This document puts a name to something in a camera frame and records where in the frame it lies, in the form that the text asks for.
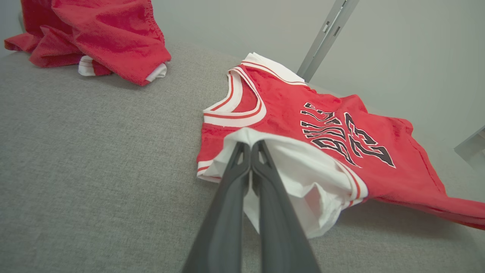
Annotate grey metal frame post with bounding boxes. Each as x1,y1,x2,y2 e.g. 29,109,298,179
297,0,360,83

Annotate red basketball jersey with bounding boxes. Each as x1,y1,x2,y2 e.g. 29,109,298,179
196,52,485,239

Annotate red shorts with white stripes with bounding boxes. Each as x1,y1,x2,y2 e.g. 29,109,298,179
5,0,172,87

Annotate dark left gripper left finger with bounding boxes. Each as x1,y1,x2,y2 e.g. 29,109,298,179
182,141,251,273

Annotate grey metal frame bar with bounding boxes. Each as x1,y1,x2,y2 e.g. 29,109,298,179
454,126,485,168

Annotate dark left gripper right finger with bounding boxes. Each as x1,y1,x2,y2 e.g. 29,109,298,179
251,140,322,273

